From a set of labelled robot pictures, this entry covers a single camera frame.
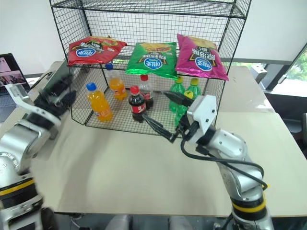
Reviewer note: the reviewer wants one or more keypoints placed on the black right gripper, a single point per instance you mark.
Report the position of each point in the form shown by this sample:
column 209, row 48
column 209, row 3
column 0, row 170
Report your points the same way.
column 185, row 129

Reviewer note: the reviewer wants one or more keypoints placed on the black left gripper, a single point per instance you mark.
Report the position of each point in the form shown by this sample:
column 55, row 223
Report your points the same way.
column 51, row 98

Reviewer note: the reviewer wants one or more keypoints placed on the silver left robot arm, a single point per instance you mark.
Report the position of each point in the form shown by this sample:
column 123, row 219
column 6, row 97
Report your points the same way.
column 16, row 148

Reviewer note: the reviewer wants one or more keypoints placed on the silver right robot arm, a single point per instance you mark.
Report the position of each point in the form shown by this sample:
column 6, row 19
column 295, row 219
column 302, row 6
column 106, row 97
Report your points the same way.
column 235, row 153

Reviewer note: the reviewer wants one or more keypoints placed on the green soda bottle yellow cap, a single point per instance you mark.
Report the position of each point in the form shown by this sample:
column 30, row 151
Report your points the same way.
column 192, row 92
column 176, row 89

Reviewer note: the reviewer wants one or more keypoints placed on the cola bottle red cap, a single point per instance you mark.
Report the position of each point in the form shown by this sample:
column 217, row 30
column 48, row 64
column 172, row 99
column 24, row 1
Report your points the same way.
column 147, row 92
column 137, row 105

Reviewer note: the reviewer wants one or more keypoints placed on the orange soda bottle blue cap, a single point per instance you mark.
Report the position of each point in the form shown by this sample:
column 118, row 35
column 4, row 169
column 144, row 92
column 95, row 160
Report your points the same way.
column 100, row 105
column 117, row 88

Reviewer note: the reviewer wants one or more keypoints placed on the red chip bag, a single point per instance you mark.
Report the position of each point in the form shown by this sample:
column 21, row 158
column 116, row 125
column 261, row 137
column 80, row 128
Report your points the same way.
column 96, row 51

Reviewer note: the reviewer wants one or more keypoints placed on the green chip bag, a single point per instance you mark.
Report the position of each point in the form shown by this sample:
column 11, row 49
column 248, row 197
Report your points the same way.
column 151, row 62

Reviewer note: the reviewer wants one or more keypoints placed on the open laptop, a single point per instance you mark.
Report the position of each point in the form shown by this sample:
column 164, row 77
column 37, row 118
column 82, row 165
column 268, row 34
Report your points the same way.
column 12, row 72

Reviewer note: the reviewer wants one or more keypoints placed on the magenta chip bag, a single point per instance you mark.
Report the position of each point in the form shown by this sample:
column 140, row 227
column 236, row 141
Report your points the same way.
column 199, row 60

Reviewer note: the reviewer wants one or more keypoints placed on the grey box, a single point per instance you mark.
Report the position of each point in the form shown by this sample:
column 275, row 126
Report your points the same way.
column 259, row 75

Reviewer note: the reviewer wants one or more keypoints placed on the dark side furniture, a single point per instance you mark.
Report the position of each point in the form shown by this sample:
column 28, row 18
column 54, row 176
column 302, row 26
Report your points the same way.
column 287, row 107

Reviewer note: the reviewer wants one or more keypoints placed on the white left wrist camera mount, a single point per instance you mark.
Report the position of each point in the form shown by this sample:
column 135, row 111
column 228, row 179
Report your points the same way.
column 43, row 113

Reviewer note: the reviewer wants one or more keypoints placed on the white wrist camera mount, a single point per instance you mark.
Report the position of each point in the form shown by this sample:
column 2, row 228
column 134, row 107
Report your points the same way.
column 204, row 110
column 43, row 113

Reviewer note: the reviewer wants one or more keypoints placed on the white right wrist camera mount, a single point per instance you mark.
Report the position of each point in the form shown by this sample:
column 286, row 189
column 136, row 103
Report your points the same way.
column 204, row 110

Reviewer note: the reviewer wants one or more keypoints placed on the black window frame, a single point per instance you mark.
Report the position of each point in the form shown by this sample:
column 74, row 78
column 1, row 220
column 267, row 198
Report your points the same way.
column 275, row 74

